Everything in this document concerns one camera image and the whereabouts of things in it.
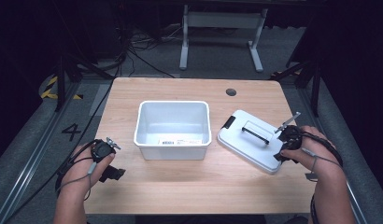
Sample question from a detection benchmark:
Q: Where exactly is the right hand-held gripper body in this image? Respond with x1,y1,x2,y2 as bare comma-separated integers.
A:
274,111,305,152

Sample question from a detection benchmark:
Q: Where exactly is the person's right hand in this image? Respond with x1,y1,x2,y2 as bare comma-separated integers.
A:
279,125,344,183

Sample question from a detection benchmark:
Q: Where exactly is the grey right gripper cable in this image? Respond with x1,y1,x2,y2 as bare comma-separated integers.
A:
301,147,343,182

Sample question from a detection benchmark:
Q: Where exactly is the bundle of floor cables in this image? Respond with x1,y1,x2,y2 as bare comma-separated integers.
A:
126,25,183,79

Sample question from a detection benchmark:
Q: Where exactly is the white box lid black handle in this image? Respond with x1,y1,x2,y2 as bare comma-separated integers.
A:
216,109,294,175

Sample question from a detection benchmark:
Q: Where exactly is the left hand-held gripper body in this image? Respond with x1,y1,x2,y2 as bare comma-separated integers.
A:
90,136,122,163

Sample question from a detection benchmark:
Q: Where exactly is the white plastic storage box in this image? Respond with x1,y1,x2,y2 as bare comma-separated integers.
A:
133,100,213,161

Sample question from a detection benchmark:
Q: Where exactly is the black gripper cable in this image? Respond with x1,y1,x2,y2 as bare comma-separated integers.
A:
54,139,98,201
299,130,344,169

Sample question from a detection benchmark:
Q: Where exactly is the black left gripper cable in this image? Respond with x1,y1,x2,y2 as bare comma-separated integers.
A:
54,139,98,201

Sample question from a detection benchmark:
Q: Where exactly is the long black floor cable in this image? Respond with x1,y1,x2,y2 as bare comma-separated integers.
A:
5,55,129,222

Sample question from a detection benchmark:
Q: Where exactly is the grey left gripper cable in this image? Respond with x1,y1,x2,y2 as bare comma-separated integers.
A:
55,161,98,194

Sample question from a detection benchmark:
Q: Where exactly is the grey metal table frame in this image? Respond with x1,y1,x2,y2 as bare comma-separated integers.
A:
178,4,269,74

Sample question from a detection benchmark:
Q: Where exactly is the black tripod stand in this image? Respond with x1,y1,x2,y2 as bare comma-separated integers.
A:
53,54,117,113
269,57,322,119

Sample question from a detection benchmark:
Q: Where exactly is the person's left hand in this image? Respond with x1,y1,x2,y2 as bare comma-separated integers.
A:
60,143,117,200

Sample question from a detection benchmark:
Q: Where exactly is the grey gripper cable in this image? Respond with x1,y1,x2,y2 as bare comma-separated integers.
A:
55,161,98,194
301,147,343,182

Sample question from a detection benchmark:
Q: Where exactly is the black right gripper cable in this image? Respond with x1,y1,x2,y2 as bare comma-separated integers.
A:
299,130,344,169

